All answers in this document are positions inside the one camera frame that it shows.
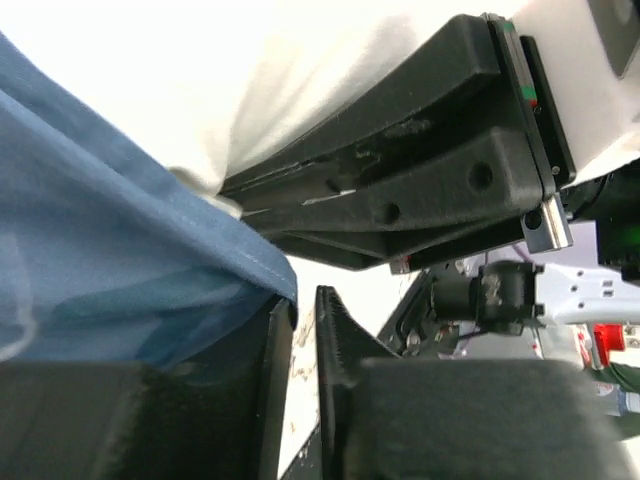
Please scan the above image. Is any blue lettered pillowcase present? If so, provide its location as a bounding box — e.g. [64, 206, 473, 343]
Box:
[1, 40, 297, 367]

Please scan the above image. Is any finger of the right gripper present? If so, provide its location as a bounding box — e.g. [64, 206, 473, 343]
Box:
[222, 15, 525, 200]
[245, 128, 543, 270]

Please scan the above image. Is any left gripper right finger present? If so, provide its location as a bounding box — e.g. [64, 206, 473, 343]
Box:
[314, 284, 640, 480]

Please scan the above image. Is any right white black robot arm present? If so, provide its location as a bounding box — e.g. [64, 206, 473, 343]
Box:
[222, 15, 639, 367]

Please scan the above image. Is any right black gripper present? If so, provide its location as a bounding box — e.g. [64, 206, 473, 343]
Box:
[484, 13, 576, 250]

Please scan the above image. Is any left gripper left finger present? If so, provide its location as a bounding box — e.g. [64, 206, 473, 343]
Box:
[1, 298, 292, 479]

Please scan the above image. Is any white pillow with red logo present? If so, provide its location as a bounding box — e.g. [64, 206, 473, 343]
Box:
[1, 1, 525, 203]

